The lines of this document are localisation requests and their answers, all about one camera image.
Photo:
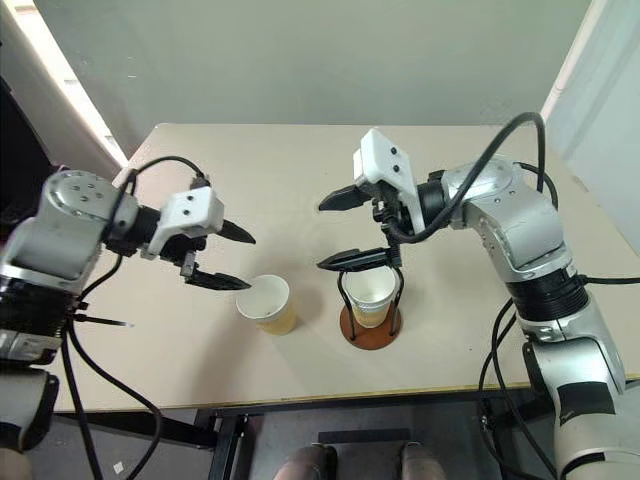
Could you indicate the small white floor label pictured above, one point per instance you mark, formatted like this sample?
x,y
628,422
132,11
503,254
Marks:
x,y
119,467

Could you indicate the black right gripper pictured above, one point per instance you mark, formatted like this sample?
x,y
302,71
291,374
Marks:
x,y
392,210

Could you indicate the large dark object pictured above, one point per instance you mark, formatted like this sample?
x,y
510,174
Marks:
x,y
22,165

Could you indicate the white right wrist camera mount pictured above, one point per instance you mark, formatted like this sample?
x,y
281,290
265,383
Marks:
x,y
385,157

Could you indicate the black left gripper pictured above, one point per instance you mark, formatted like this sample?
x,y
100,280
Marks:
x,y
187,245

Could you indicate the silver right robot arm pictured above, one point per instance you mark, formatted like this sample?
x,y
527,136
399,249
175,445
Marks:
x,y
530,235

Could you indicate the white paper cup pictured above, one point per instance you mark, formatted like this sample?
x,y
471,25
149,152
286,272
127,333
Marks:
x,y
372,310
272,312

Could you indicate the black zip tie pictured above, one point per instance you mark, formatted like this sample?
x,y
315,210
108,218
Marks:
x,y
100,320

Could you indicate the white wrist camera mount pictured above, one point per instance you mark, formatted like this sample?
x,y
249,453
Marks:
x,y
192,210
385,157

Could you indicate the black metal table frame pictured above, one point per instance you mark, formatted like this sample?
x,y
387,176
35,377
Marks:
x,y
225,440

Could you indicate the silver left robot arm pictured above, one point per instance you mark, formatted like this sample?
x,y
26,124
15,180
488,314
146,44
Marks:
x,y
55,235

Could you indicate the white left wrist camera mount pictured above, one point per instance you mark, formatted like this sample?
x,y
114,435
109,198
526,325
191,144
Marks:
x,y
192,210

